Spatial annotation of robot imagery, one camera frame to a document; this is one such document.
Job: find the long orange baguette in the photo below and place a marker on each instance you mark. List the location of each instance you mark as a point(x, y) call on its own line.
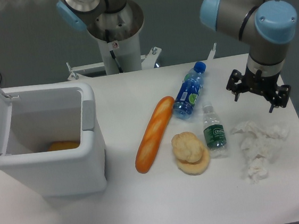
point(154, 132)

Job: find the white metal base frame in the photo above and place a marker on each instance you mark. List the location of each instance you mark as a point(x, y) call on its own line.
point(149, 61)

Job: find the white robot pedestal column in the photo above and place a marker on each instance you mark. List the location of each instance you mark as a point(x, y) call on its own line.
point(117, 36)

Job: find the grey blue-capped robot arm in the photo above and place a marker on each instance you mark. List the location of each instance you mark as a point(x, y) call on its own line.
point(266, 26)

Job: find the blue plastic drink bottle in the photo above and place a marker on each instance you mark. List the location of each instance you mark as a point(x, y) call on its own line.
point(189, 91)

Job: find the flat ring-shaped bread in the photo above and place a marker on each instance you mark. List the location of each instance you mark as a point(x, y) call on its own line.
point(195, 168)

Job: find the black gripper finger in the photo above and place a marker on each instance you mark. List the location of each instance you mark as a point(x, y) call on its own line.
point(235, 84)
point(278, 97)

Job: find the orange bread inside bin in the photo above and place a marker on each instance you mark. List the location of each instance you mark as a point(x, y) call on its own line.
point(66, 145)

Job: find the round knotted bread roll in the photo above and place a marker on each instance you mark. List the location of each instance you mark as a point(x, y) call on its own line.
point(186, 146)

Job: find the clear green-label water bottle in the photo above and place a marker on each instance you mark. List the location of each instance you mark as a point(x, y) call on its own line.
point(214, 132)

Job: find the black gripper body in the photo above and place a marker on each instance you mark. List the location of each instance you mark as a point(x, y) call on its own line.
point(257, 84)

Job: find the crumpled white tissue paper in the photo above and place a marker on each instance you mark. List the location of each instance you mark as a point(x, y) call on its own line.
point(260, 146)

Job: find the white open-lid bin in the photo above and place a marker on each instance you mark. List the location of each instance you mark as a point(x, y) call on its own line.
point(33, 117)

